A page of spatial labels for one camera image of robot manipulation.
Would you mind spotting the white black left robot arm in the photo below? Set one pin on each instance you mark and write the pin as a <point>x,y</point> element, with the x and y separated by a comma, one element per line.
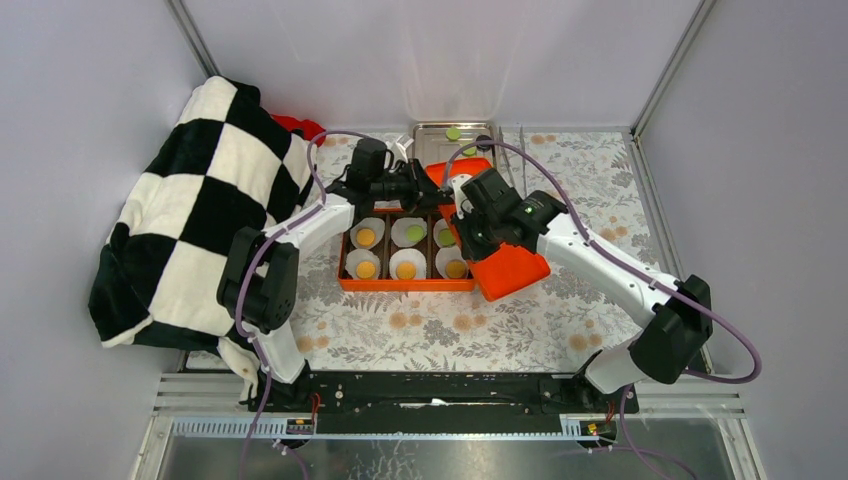
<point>259,284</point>

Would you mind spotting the white paper cookie liner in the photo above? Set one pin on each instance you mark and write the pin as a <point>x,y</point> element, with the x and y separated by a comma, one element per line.
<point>408,254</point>
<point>374,223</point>
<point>397,233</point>
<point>357,255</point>
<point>439,225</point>
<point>444,255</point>

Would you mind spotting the black white checkered blanket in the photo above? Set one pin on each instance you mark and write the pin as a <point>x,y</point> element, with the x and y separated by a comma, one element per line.
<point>224,166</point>

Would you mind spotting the right gripper silver tong finger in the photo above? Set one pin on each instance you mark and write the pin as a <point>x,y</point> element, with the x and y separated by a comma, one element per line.
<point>504,159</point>
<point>522,143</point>

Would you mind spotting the red cloth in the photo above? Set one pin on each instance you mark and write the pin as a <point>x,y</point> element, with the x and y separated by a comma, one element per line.
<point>304,128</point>

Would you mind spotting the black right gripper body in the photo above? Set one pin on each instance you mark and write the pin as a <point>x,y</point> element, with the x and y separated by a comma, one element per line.
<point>477,231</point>

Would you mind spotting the stainless steel tray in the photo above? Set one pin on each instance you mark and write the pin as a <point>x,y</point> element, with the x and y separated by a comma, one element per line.
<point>431,147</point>

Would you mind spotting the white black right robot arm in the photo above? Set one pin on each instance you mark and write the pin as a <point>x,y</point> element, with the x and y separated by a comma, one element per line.
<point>674,323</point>

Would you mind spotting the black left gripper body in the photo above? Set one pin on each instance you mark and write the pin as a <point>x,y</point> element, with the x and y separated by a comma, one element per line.
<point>398,186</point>

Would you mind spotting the black cookie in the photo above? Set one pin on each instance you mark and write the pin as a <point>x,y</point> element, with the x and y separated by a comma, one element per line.
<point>483,142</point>

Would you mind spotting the orange cookie box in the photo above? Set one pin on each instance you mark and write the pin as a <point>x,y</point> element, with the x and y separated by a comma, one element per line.
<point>392,251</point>

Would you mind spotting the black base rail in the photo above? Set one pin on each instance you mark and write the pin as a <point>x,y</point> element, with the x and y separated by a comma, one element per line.
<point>347,402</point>

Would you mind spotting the yellow cookie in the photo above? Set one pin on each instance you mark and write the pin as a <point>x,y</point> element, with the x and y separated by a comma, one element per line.
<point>455,269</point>
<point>365,237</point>
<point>366,270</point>
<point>406,270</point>

